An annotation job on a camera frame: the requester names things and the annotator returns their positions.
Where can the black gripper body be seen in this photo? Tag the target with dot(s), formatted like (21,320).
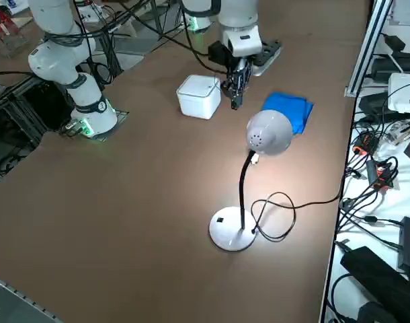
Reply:
(238,65)

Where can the white desk lamp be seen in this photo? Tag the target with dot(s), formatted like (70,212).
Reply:
(232,232)

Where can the white lidded box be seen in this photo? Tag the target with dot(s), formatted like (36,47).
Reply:
(195,101)

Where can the blue folded cloth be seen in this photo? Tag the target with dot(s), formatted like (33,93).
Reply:
(292,104)

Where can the orange black device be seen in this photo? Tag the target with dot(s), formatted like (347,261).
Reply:
(366,143)

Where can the black power adapter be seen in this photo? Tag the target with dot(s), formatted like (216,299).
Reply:
(386,69)

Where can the white power adapter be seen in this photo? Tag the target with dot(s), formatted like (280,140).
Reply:
(401,91)

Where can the orange black clamp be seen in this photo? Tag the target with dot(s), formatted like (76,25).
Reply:
(383,176)

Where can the black power brick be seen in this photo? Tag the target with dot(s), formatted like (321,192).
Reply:
(376,276)

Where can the clear rack with red items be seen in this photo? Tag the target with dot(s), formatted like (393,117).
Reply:
(3,30)

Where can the aluminium frame post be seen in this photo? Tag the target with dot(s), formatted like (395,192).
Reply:
(366,50)

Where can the grey table edge rail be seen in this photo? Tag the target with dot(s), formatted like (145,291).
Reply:
(10,296)

